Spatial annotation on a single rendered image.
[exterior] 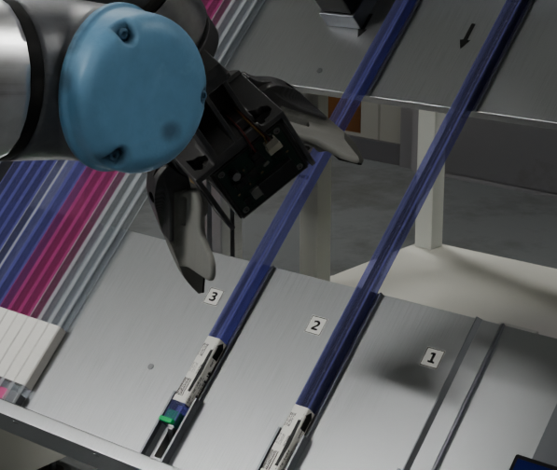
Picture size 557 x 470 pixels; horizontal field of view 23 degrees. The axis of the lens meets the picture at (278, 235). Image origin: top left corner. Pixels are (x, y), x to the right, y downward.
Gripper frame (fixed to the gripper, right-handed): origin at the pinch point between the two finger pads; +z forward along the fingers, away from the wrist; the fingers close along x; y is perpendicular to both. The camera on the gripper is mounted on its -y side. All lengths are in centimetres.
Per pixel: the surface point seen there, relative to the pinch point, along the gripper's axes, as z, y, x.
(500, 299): 71, -38, 23
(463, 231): 253, -213, 71
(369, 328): 12.0, 3.1, 0.8
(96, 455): 12.1, -5.0, -22.2
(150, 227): 214, -265, -5
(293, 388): 12.4, 2.5, -6.6
